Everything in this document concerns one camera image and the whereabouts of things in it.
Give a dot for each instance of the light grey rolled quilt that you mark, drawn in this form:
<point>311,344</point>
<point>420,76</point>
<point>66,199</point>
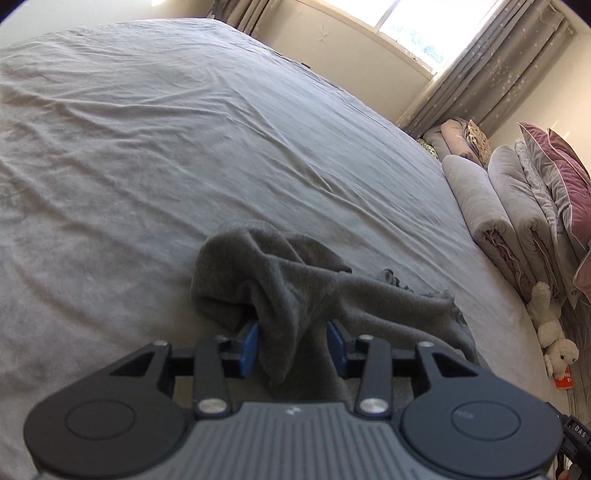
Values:
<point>475,203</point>

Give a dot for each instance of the small pillows by curtain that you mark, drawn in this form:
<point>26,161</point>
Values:
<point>455,138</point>

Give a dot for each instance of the bed with grey sheet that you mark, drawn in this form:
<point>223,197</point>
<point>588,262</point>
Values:
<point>161,161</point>

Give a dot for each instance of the white plush toy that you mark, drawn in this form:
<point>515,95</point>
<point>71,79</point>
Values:
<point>549,332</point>

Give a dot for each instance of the green patterned cloth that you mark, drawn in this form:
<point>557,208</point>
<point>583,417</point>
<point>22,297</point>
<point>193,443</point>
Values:
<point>427,147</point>

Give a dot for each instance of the grey rolled blanket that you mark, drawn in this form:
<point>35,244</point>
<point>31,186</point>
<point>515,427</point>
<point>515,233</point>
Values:
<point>436,138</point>

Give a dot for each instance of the grey folded quilt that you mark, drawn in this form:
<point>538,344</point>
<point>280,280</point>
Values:
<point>521,198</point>

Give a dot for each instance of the red book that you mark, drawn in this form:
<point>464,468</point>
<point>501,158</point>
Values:
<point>562,379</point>

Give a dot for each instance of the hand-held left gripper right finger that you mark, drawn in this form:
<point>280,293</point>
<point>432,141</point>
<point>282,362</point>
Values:
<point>336,350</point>

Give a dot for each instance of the pink velvet pillow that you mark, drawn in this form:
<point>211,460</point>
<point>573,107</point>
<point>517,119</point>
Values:
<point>535,152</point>
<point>575,184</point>

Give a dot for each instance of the grey ruffled knit garment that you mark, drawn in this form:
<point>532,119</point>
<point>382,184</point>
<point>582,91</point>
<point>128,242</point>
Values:
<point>295,286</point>

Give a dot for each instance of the grey starry curtain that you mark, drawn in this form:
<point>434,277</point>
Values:
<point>244,14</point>
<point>485,69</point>

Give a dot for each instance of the floral cushion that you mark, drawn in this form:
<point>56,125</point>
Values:
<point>480,143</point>

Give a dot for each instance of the pale quilted blanket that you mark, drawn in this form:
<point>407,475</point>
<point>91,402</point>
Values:
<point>538,175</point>

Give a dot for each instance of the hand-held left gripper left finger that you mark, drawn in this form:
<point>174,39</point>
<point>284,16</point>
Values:
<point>249,350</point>

